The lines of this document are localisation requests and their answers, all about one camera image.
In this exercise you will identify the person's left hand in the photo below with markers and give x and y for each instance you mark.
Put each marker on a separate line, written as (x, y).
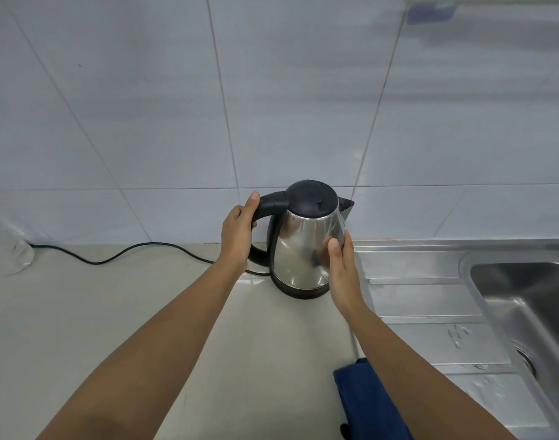
(236, 235)

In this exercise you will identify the person's right hand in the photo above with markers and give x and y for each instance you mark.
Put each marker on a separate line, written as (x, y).
(343, 274)

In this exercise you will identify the person's right thumb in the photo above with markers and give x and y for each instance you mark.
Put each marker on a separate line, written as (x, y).
(334, 256)

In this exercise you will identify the person's left thumb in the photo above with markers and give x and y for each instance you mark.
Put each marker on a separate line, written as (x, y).
(252, 206)

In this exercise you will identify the stainless steel electric kettle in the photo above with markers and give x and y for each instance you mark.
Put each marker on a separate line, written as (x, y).
(307, 242)

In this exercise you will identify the person's left forearm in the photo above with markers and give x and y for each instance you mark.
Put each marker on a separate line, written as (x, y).
(142, 357)

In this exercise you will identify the person's right forearm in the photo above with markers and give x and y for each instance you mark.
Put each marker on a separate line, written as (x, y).
(421, 380)

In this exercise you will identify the black kettle base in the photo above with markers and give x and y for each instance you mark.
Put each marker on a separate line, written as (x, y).
(302, 292)

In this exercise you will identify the blue cloth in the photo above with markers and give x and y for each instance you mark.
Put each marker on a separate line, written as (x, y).
(368, 400)

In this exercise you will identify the stainless steel sink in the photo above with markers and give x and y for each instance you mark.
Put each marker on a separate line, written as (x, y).
(467, 334)

